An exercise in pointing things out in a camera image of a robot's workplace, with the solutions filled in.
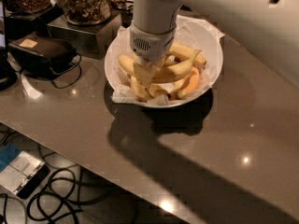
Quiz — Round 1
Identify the back long yellow banana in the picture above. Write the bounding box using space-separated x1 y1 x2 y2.
168 42 206 68

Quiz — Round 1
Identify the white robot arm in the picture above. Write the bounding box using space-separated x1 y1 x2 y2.
130 0 299 88

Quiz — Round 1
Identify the white round bowl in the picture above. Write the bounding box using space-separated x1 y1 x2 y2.
104 15 224 109

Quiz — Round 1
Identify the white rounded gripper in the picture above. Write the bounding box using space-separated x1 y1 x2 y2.
130 24 176 87

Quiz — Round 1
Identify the blue object on floor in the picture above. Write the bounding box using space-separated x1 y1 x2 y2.
0 144 21 172

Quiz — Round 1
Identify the glass jar of granola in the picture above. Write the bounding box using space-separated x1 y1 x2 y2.
58 0 111 25

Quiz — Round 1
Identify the black cable on floor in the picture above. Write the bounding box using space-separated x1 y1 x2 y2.
25 167 116 224

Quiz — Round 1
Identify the steel pedestal block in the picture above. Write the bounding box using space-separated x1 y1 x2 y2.
48 10 122 60

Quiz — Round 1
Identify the white paper napkin liner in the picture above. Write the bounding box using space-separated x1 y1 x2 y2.
110 14 226 106

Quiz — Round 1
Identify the orange-tinted right banana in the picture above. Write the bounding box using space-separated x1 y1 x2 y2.
178 67 201 99

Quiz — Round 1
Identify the curved yellow banana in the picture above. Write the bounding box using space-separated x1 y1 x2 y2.
118 49 201 83

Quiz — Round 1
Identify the dark stand left edge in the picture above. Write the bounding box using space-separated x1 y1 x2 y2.
0 0 17 91

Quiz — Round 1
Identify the lower left yellow banana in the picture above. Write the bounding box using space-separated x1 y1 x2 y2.
131 76 152 102

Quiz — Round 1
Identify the black cable on table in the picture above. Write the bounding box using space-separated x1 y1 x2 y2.
18 53 83 90

